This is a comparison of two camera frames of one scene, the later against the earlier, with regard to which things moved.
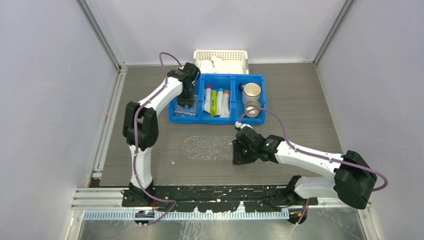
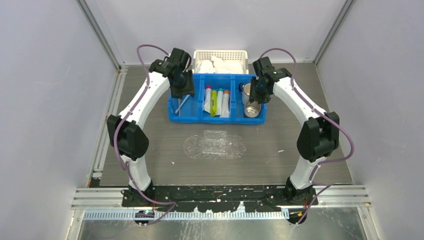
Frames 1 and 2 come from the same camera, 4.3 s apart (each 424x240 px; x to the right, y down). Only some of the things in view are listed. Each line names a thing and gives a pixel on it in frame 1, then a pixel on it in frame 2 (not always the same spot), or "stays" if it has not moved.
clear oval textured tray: x=214 y=147 stays
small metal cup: x=252 y=104 stays
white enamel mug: x=250 y=91 stays
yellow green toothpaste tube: x=213 y=103 stays
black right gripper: x=239 y=158 → x=253 y=96
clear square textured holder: x=186 y=111 → x=214 y=142
